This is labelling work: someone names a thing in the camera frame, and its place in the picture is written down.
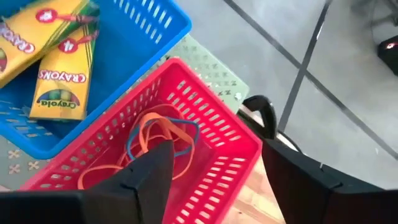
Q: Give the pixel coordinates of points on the black device with red light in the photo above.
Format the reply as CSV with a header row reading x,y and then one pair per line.
x,y
388,53

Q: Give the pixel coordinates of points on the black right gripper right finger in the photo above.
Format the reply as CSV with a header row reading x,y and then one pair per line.
x,y
298,186

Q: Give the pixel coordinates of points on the yellow Crayola crayon box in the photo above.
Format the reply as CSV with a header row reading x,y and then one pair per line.
x,y
62,84
28,31

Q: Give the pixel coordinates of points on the red plastic basket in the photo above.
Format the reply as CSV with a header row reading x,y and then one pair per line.
x,y
217,149

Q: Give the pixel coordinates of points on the blue plastic basket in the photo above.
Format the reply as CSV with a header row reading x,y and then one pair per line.
x,y
130,56

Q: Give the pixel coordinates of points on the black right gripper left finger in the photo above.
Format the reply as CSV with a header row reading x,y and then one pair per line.
x,y
146,186

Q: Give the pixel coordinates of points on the blue rubber band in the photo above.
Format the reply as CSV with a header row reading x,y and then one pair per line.
x,y
197,133

